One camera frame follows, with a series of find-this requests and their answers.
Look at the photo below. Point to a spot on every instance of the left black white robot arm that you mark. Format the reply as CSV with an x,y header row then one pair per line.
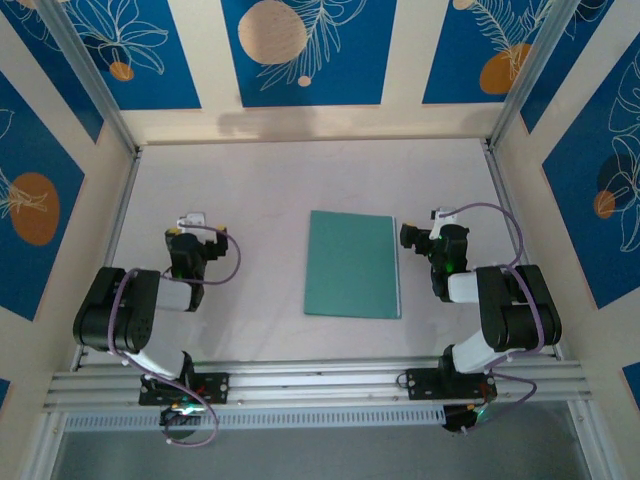
x,y
112,310

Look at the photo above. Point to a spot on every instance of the green folder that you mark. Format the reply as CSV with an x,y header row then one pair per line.
x,y
350,265

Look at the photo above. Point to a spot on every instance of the aluminium mounting rail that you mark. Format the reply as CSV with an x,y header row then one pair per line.
x,y
320,385

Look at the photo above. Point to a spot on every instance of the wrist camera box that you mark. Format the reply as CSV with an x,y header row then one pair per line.
x,y
440,214
194,219

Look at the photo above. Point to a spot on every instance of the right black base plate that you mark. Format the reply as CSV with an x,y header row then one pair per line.
x,y
420,382

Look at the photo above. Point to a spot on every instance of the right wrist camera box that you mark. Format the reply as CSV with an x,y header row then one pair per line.
x,y
440,214

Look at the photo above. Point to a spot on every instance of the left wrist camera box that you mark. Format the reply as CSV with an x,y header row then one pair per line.
x,y
194,219

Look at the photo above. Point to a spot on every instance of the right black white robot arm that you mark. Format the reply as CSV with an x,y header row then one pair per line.
x,y
520,310

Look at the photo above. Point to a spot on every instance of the short aluminium frame bar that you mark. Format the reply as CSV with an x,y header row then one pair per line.
x,y
47,445
585,440

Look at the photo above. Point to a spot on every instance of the aluminium side rail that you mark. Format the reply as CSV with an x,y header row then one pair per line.
x,y
503,190
121,210

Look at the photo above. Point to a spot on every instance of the aluminium frame post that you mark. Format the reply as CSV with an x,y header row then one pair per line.
x,y
530,65
90,75

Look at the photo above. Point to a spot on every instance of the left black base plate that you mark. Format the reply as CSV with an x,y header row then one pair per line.
x,y
220,387

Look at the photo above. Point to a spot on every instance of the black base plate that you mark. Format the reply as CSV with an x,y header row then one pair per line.
x,y
420,382
220,387

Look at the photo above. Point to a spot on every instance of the black base electronics box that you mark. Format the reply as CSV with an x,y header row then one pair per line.
x,y
462,417

